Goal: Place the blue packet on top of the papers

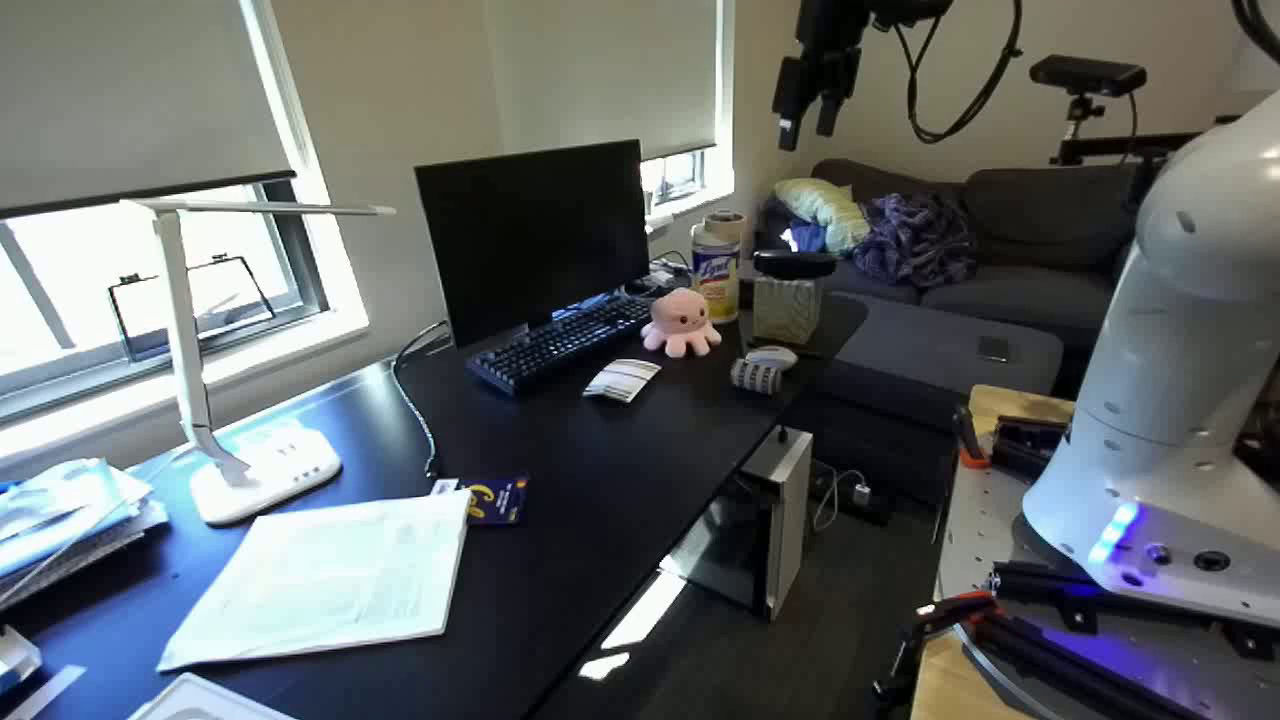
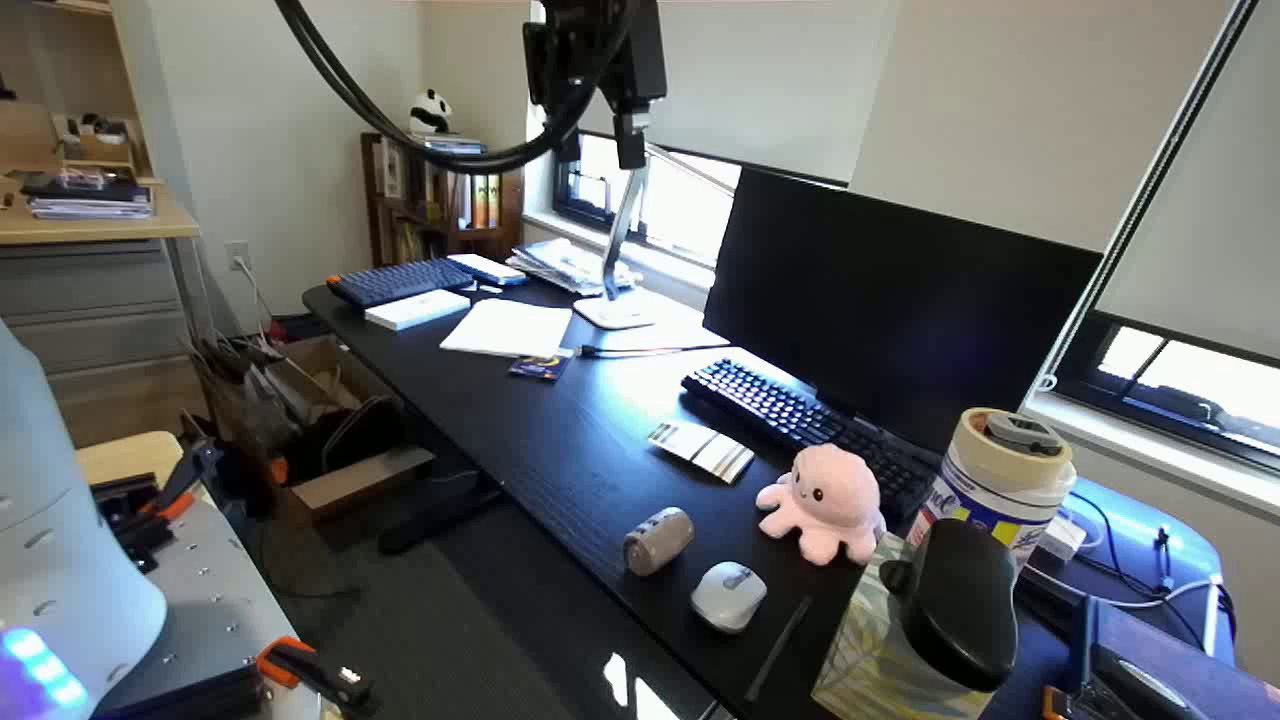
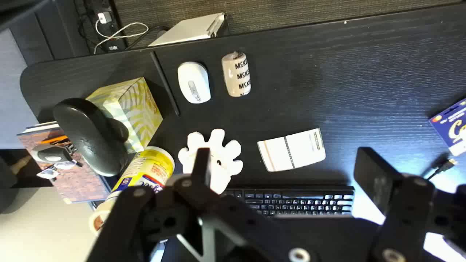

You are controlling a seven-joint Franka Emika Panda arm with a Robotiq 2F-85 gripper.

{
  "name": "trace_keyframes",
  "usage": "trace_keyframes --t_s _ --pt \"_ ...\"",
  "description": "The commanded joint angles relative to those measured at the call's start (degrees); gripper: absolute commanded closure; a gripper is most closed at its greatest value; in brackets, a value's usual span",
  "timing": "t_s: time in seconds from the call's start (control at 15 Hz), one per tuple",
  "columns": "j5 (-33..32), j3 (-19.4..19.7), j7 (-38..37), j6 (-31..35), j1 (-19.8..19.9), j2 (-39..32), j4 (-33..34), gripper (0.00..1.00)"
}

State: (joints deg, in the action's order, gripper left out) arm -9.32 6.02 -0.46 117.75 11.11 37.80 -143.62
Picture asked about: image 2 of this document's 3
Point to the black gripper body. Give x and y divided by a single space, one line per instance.
586 51

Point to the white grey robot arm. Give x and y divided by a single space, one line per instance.
73 609

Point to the panda plush toy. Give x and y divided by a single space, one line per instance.
429 113

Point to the stack of magazines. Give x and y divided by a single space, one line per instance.
567 266

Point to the wooden bookshelf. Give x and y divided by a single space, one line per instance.
417 210

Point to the white desk lamp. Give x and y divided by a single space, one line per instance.
625 307

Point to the white paper stack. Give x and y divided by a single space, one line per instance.
509 328

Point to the white book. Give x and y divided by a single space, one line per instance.
417 311

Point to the dark blue notebook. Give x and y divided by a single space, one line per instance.
382 287

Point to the black computer monitor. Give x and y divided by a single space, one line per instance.
891 312

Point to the cardboard box with tools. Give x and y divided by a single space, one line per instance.
310 420

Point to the pink octopus plush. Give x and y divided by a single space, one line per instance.
829 500

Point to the black keyboard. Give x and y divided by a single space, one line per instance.
776 416

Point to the white computer mouse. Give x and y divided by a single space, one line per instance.
728 592

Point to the wipes canister with yellow lid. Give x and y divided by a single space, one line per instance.
1003 475

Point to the black pen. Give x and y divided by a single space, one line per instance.
776 648

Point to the tissue box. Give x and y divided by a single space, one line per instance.
872 675

